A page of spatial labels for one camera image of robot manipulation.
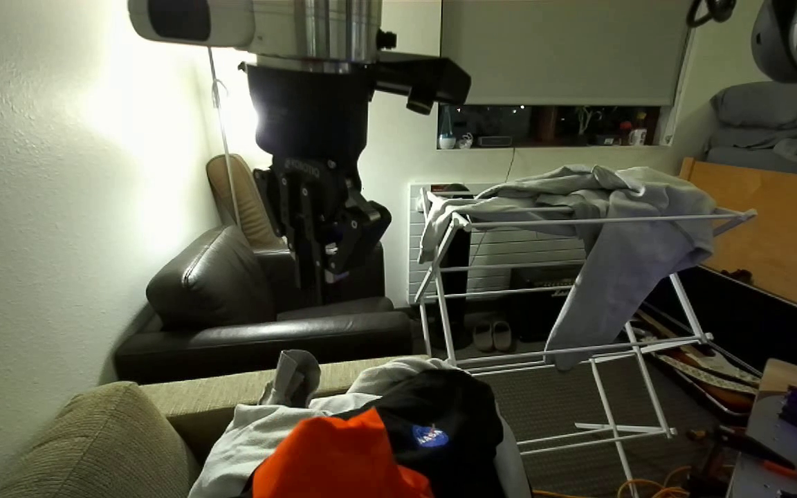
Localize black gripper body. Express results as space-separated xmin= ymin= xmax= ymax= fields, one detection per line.
xmin=244 ymin=59 xmax=373 ymax=189

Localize orange cloth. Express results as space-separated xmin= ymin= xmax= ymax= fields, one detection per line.
xmin=247 ymin=405 xmax=441 ymax=498

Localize grey rolled cloth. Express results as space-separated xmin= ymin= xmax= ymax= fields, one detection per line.
xmin=265 ymin=346 xmax=323 ymax=411

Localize beige fabric couch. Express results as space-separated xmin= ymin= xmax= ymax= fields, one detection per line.
xmin=0 ymin=355 xmax=424 ymax=498

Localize tan woven cushion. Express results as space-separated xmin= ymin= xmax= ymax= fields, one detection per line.
xmin=203 ymin=151 xmax=282 ymax=253

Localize black leather armchair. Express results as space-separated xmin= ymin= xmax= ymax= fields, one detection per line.
xmin=110 ymin=224 xmax=419 ymax=389

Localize white shoe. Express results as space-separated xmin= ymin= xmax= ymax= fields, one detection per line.
xmin=490 ymin=313 xmax=518 ymax=358
xmin=468 ymin=313 xmax=496 ymax=355

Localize white shirt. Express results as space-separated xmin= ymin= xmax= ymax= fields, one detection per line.
xmin=186 ymin=355 xmax=450 ymax=498

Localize grey sweatshirt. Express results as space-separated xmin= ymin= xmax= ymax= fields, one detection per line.
xmin=470 ymin=165 xmax=724 ymax=375

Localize white drying rack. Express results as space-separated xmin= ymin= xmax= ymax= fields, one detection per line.
xmin=413 ymin=184 xmax=758 ymax=498

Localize flat boards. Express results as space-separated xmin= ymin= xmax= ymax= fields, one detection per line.
xmin=604 ymin=300 xmax=763 ymax=422

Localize grey bedding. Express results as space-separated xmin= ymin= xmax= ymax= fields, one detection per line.
xmin=702 ymin=122 xmax=797 ymax=181

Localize wooden bed board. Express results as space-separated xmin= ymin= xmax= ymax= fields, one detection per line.
xmin=677 ymin=155 xmax=797 ymax=315

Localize grey pillow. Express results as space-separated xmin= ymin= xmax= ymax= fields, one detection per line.
xmin=709 ymin=79 xmax=797 ymax=133

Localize cardboard box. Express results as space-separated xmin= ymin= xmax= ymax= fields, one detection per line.
xmin=723 ymin=358 xmax=797 ymax=498

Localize orange cable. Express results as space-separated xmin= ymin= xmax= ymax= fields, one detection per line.
xmin=528 ymin=463 xmax=697 ymax=498

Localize dark bed frame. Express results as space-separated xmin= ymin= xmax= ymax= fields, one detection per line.
xmin=650 ymin=263 xmax=797 ymax=382

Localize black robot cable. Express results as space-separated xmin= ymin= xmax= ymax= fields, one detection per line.
xmin=684 ymin=0 xmax=738 ymax=30

